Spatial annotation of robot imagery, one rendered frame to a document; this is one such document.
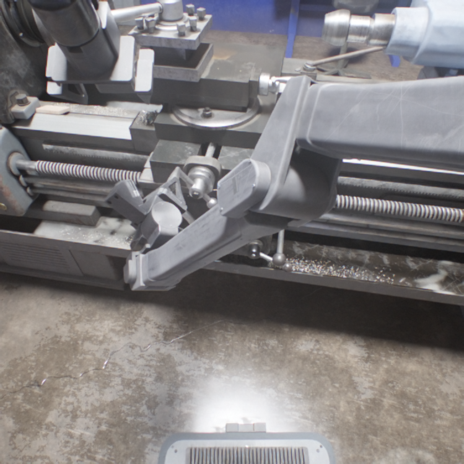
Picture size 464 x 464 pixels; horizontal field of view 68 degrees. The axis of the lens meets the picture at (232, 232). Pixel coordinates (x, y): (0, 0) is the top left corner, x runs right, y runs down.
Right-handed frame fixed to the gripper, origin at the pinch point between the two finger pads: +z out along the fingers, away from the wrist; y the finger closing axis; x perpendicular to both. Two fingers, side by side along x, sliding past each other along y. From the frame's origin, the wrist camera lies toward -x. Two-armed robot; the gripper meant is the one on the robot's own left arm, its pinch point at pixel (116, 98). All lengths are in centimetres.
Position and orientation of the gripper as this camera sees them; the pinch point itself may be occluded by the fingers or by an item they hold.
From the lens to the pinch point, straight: 59.9
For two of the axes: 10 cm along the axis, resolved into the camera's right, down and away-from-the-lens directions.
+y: -10.0, 0.0, 0.0
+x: 0.0, 9.8, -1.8
